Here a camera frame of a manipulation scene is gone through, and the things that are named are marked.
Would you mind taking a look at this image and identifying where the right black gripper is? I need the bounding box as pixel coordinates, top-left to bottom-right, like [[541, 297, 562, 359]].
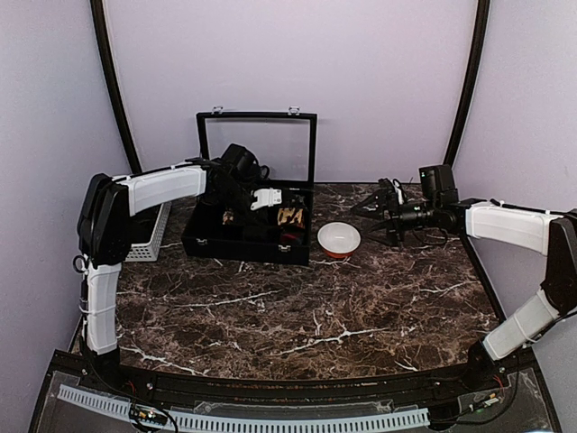
[[353, 188, 441, 247]]

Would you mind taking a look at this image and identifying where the black necktie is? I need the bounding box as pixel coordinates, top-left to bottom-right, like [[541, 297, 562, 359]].
[[242, 225, 281, 244]]

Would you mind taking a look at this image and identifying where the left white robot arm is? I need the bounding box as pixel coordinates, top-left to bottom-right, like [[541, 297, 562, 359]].
[[73, 158, 297, 355]]

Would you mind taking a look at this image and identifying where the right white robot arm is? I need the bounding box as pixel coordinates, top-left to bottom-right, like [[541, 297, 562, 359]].
[[352, 179, 576, 392]]

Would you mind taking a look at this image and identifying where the leopard print rolled tie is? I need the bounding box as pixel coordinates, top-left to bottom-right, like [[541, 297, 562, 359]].
[[222, 209, 236, 226]]

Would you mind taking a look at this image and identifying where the dark blue mug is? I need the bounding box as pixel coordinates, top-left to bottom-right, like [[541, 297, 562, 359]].
[[258, 165, 270, 180]]

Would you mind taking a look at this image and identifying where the black tie storage box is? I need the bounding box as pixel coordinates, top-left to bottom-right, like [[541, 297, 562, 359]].
[[181, 112, 317, 266]]

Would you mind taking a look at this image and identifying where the white and orange bowl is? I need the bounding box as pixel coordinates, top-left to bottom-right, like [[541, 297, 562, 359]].
[[317, 222, 362, 259]]

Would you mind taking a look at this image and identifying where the tan patterned rolled tie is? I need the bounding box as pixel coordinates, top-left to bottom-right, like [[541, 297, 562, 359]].
[[277, 207, 306, 229]]

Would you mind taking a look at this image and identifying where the red black rolled tie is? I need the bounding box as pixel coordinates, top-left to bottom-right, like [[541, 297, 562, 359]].
[[279, 226, 306, 245]]

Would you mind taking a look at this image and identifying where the white plastic basket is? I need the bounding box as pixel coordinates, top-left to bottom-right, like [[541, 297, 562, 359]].
[[125, 202, 171, 263]]

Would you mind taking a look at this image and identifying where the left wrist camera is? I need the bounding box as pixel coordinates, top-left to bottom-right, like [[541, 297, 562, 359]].
[[220, 143, 260, 181]]

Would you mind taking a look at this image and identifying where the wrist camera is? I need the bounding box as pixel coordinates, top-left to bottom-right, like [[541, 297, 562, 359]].
[[220, 143, 260, 181], [419, 164, 459, 207]]

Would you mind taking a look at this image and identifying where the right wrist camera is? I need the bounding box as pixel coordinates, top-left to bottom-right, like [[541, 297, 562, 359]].
[[419, 164, 459, 207]]

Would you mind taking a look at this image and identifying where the white cable duct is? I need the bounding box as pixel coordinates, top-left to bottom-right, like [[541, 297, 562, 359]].
[[57, 384, 430, 432]]

